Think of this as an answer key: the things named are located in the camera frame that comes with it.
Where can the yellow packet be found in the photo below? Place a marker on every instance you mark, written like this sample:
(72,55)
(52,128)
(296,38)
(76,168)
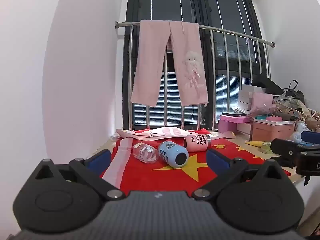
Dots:
(253,143)

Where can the blue cup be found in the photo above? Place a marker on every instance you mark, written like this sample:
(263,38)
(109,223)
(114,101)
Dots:
(171,152)

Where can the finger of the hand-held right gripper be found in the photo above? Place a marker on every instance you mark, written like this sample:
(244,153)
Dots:
(311,137)
(285,150)

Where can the metal railing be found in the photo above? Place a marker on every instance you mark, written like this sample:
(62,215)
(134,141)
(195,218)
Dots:
(225,31)

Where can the red cloth with yellow stars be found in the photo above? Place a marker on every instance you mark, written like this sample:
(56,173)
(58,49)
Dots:
(155,178)

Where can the pink white striped cloth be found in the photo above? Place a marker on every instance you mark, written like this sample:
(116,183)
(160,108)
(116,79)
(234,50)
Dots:
(120,160)

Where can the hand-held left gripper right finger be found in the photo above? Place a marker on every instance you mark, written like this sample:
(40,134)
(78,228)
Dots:
(218,159)

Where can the pink foam block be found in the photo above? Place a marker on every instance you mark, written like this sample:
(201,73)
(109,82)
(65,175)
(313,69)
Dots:
(232,123)

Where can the black framed window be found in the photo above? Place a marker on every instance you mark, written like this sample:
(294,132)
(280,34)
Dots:
(175,0)

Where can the black bag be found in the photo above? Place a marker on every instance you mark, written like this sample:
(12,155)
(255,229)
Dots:
(266,83)

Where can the pink cup with black print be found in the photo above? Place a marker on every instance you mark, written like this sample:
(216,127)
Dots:
(197,142)

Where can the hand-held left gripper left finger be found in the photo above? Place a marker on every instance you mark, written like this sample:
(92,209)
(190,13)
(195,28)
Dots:
(98,160)

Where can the pink pants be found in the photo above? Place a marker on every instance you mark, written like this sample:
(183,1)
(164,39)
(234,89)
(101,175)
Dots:
(147,67)

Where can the white figurine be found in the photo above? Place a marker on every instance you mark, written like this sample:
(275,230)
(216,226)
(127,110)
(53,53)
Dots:
(298,131)

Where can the patterned beige bag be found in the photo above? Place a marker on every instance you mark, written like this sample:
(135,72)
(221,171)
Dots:
(297,108)

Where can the green tape roll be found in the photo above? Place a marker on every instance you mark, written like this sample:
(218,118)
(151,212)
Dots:
(266,148)

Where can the flat black case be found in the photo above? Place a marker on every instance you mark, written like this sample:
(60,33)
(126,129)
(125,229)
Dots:
(233,114)

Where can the white pink garment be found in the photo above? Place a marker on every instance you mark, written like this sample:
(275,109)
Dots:
(170,132)

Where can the black handbag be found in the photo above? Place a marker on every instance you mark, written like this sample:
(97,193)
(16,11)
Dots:
(296,95)

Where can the white boxes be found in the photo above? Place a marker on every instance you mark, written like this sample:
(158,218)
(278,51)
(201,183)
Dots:
(246,100)

